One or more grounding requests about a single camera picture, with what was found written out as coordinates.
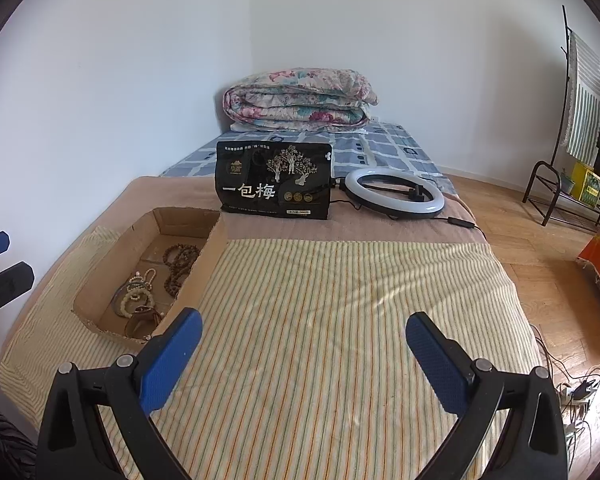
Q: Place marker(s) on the folded floral quilt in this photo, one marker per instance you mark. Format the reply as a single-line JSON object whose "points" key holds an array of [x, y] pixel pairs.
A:
{"points": [[300, 97]]}

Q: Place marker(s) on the black snack bag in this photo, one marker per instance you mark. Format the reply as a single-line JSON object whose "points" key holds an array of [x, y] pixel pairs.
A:
{"points": [[270, 190]]}

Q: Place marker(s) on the pink blanket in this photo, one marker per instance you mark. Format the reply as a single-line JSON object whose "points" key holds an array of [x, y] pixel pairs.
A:
{"points": [[380, 230]]}

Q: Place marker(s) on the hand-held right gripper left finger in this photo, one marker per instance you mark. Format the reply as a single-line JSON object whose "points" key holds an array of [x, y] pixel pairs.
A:
{"points": [[172, 355]]}

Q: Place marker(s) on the black metal rack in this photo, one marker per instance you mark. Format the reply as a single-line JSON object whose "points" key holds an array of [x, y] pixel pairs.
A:
{"points": [[542, 185]]}

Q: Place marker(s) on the dark striped cloth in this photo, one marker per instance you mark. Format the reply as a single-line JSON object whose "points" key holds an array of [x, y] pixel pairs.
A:
{"points": [[7, 445]]}

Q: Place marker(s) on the green striped hanging cloth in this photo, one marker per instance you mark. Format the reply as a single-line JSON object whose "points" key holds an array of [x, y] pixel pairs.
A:
{"points": [[582, 100]]}

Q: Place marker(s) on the blue checked bed sheet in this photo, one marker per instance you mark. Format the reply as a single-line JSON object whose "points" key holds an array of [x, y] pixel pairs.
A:
{"points": [[380, 147]]}

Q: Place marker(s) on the yellow box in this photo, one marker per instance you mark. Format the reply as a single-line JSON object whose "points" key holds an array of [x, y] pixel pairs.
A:
{"points": [[587, 185]]}

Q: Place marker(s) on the cardboard box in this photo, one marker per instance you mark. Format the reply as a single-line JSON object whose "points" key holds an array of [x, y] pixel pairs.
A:
{"points": [[195, 285]]}

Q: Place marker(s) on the striped yellow-green blanket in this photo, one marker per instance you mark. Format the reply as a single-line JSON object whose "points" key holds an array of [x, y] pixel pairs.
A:
{"points": [[330, 310]]}

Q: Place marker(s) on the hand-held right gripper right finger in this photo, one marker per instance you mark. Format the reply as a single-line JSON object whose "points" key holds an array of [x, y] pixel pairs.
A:
{"points": [[432, 355]]}

